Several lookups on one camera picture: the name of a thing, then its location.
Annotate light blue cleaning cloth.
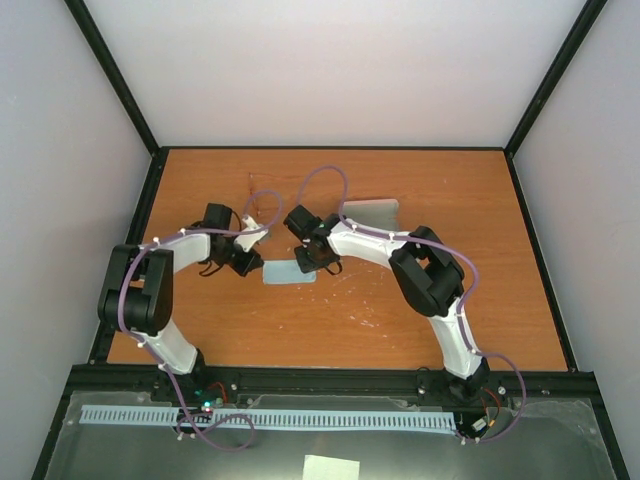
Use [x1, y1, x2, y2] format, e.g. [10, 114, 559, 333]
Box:
[262, 260, 316, 285]

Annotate pink glasses case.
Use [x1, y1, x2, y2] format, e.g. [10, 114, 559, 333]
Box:
[343, 199, 399, 231]

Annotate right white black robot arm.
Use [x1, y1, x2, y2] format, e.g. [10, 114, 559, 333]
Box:
[284, 205, 490, 404]

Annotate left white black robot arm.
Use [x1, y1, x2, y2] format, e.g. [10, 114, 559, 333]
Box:
[97, 203, 269, 403]

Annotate transparent red sunglasses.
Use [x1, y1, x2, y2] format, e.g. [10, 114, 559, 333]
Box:
[243, 171, 286, 219]

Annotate pale yellow paper note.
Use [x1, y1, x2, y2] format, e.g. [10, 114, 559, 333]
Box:
[302, 455, 360, 480]

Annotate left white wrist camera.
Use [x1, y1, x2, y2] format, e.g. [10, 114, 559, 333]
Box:
[234, 214, 270, 253]

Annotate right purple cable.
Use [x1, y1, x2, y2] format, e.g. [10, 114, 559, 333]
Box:
[298, 166, 528, 446]

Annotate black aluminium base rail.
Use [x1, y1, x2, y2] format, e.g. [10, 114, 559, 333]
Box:
[69, 364, 598, 407]

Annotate light blue slotted cable duct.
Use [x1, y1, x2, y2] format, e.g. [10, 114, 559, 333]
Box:
[78, 405, 456, 435]

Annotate left black frame post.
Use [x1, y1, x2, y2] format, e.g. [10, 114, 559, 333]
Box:
[63, 0, 162, 157]

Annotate black frame post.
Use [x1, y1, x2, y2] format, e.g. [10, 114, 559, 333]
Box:
[504, 0, 608, 161]
[63, 0, 162, 157]

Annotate right black frame post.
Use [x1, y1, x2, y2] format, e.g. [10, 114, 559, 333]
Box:
[504, 0, 608, 161]

